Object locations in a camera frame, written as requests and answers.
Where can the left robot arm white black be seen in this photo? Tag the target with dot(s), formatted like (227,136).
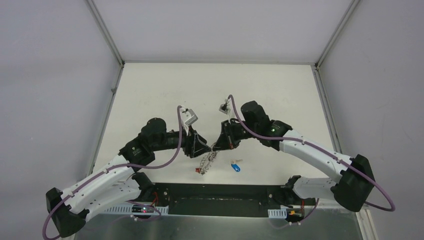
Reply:
(120,180)

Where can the metal disc with key rings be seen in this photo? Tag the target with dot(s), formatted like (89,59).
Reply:
(207,160)

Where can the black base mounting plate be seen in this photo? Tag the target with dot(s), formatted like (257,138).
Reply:
(221,200)

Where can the blue key tag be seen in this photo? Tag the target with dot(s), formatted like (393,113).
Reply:
(235,167)

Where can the aluminium frame rail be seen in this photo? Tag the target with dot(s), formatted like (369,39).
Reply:
(351,194)

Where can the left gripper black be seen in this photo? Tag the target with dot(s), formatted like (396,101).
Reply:
(191,142)

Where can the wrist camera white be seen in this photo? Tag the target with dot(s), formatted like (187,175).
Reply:
(188,117)
(225,108)

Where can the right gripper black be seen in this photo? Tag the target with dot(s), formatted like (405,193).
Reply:
(227,140)

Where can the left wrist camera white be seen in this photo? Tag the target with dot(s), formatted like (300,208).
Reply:
(188,117)

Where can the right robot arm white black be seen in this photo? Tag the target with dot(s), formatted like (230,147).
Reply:
(336,166)

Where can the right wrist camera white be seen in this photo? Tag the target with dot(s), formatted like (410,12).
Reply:
(225,108)

